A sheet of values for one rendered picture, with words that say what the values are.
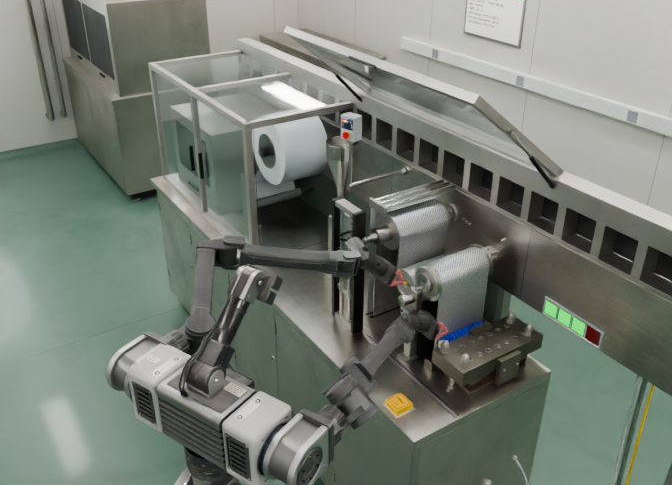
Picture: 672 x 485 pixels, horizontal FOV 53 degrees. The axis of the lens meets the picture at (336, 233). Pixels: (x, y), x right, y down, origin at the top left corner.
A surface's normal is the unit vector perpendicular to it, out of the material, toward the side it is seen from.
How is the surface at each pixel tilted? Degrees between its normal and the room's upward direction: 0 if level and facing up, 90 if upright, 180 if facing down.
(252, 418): 0
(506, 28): 90
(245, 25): 90
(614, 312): 90
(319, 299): 0
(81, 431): 0
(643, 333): 90
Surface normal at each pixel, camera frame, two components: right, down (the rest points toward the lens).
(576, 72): -0.84, 0.26
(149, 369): 0.00, -0.88
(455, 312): 0.55, 0.40
